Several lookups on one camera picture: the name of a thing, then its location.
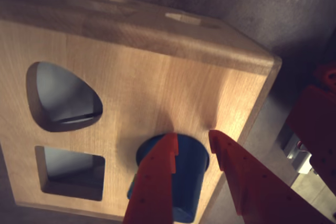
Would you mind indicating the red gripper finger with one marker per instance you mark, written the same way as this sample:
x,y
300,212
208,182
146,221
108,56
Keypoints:
x,y
152,187
257,190

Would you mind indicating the blue cylinder block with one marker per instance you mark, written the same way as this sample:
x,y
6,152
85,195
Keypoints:
x,y
190,171

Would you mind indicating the red robot arm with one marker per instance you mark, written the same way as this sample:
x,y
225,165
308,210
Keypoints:
x,y
315,108

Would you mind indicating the wooden shape sorter box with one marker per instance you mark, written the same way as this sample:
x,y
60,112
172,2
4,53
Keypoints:
x,y
157,82

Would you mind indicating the aluminium profile rail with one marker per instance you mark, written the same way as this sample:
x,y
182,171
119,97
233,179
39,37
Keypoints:
x,y
299,155

